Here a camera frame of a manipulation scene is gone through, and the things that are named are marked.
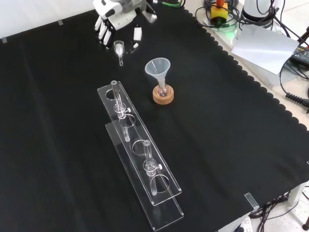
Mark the black cloth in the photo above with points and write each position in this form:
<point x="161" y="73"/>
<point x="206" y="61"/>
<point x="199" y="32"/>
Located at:
<point x="72" y="120"/>

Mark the clear acrylic funnel stand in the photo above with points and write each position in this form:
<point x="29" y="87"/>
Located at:
<point x="142" y="154"/>

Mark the yellow stop button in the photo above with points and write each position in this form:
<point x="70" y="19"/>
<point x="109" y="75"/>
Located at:
<point x="219" y="13"/>

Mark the clear plastic funnel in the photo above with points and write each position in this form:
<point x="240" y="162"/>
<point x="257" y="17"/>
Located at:
<point x="157" y="67"/>

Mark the white power strip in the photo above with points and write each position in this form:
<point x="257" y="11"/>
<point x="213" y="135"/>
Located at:
<point x="245" y="224"/>

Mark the grey tape strip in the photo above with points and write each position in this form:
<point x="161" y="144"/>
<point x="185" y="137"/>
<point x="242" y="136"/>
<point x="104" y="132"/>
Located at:
<point x="4" y="40"/>
<point x="60" y="22"/>

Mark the pale board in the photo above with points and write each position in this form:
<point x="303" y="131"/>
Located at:
<point x="265" y="50"/>

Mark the small round-bottom glass flask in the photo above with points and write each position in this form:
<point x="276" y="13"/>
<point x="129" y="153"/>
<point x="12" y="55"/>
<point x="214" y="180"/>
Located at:
<point x="161" y="91"/>

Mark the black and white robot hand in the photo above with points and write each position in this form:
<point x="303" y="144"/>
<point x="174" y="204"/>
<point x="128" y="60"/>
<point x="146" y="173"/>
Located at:
<point x="120" y="14"/>

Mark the black power adapter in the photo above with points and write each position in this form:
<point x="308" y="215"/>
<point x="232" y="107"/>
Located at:
<point x="300" y="54"/>

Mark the clear plastic clip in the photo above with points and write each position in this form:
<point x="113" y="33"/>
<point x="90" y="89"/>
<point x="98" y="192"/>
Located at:
<point x="251" y="201"/>

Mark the white table leg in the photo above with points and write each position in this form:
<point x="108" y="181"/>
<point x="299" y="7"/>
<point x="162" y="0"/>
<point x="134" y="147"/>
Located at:
<point x="296" y="195"/>

